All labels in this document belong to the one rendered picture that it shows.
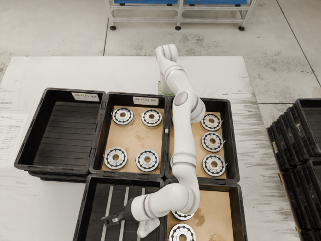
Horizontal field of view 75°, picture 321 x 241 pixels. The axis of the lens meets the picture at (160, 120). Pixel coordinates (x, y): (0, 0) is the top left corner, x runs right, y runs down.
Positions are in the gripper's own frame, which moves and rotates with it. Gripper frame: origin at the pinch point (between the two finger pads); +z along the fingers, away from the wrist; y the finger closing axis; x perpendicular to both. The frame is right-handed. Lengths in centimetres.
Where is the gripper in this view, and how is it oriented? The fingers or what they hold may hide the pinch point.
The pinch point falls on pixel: (113, 214)
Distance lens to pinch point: 83.5
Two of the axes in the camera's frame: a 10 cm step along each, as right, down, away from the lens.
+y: -5.9, 0.8, -8.0
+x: 3.6, 9.2, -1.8
